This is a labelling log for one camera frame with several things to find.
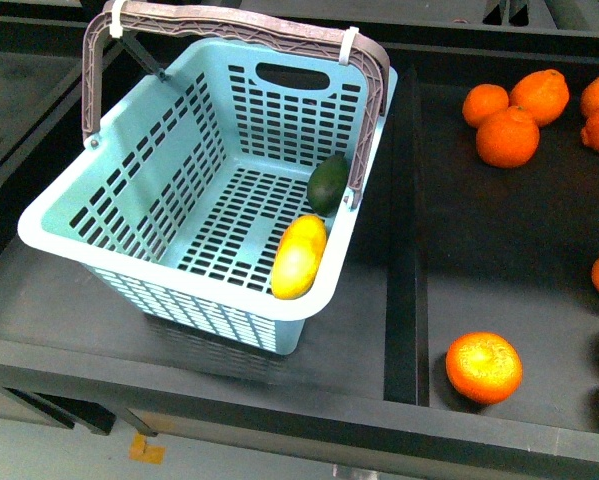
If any light blue plastic basket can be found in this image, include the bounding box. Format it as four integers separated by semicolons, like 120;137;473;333
18;39;369;355

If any orange top large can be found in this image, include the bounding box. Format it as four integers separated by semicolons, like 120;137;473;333
509;69;570;127

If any orange top left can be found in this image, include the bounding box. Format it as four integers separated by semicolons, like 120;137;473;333
462;83;509;128

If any orange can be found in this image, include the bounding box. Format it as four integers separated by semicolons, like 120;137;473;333
476;106;540;169
462;83;509;128
445;332;523;405

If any orange front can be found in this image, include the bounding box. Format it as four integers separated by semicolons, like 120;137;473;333
445;332;523;405

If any dark green avocado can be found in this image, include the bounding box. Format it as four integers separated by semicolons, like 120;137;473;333
307;154;349;217

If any yellow mango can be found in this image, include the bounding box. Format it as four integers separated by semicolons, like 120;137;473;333
270;215;327;300

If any orange top middle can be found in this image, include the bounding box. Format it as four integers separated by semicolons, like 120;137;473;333
476;106;540;169

